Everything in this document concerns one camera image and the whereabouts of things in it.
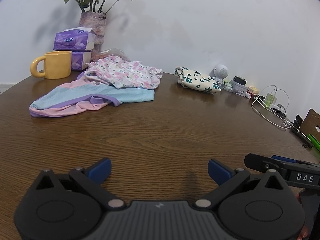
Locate bright green tool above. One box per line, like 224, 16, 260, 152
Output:
308, 133, 320, 153

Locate pink floral garment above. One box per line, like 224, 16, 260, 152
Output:
84, 56, 164, 91

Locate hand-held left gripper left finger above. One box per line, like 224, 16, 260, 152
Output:
33, 158, 126, 210

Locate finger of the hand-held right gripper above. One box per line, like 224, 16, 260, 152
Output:
244, 153, 291, 181
271, 155, 320, 167

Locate black flat device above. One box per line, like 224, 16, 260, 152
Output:
290, 126, 314, 148

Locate white power strip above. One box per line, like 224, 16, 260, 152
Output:
262, 100, 286, 112

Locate brown wooden board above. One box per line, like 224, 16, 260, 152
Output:
299, 108, 320, 143

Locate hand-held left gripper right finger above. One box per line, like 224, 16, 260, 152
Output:
191, 159, 289, 209

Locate mottled purple vase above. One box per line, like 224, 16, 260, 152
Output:
79, 11, 108, 53

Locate clear plastic bag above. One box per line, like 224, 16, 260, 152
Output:
96, 47, 131, 62

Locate small items by wall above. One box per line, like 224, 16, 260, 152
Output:
229, 80, 249, 96

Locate black phone stand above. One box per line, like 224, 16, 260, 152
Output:
293, 114, 304, 128

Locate person's right hand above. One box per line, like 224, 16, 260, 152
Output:
296, 192, 310, 240

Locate green charger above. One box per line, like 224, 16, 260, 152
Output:
265, 92, 277, 106

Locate white charging cable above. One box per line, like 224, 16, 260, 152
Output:
251, 97, 291, 131
260, 85, 291, 111

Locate yellow mug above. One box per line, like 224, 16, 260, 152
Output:
30, 51, 73, 80

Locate pastel colour-block garment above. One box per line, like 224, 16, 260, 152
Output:
29, 71, 156, 118

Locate purple tissue pack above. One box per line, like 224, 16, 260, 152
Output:
53, 27, 96, 52
71, 51, 93, 71

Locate white astronaut figurine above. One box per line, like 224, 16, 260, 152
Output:
209, 64, 229, 87

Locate cream green-flowered garment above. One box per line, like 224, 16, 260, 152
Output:
174, 66, 222, 94

